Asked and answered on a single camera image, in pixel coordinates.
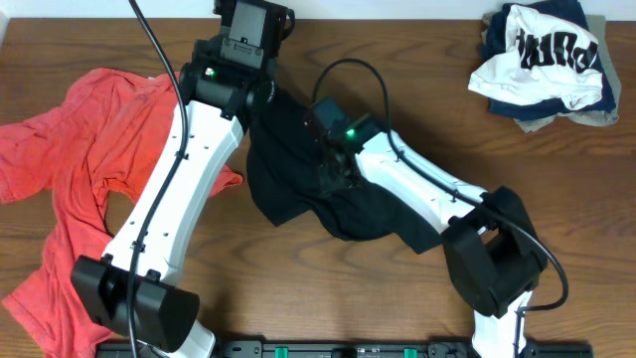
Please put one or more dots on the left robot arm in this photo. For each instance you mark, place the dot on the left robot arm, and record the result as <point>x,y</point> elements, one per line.
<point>133,288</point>

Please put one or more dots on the white printed t-shirt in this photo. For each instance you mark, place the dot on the white printed t-shirt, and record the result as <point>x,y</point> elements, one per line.
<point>545,57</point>

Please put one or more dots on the navy blue garment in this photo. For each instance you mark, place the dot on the navy blue garment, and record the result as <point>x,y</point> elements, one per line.
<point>494,43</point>

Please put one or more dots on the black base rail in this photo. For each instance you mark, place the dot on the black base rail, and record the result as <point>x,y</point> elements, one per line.
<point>457,349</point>

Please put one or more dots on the black t-shirt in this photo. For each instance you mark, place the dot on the black t-shirt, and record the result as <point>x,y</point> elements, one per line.
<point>285,175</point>

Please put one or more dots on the grey garment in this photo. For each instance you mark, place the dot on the grey garment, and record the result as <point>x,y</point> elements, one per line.
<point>595,118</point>

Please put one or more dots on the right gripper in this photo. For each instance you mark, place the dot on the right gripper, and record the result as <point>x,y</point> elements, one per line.
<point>336,169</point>

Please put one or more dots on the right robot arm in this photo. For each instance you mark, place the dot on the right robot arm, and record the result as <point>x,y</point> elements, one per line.
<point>486,236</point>

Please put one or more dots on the red t-shirt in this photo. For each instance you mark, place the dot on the red t-shirt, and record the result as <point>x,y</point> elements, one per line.
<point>106,136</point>

